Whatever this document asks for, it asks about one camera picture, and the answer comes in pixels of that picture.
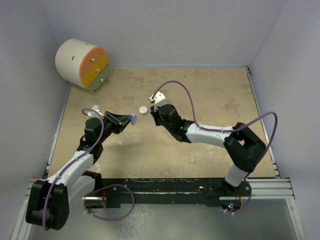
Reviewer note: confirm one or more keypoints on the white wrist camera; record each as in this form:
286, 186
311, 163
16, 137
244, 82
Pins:
95, 113
158, 100

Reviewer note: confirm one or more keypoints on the white earbud charging case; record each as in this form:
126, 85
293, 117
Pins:
143, 110

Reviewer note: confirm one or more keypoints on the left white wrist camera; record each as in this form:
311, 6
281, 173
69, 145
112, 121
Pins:
95, 113

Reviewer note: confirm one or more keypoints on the round drawer cabinet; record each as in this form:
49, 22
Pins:
83, 64

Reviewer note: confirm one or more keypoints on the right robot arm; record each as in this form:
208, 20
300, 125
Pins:
244, 147

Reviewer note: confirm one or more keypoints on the purple earbud charging case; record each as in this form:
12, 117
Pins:
134, 119

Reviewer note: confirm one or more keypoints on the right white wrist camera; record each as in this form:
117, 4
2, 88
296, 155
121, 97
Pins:
158, 100

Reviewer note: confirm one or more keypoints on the aluminium frame rail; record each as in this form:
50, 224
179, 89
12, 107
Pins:
219, 97

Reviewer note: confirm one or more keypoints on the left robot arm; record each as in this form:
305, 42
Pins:
50, 199

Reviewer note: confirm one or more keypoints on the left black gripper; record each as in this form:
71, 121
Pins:
120, 121

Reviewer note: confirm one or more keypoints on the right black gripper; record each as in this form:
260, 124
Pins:
155, 114

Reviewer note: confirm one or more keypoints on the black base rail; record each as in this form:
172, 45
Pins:
211, 192

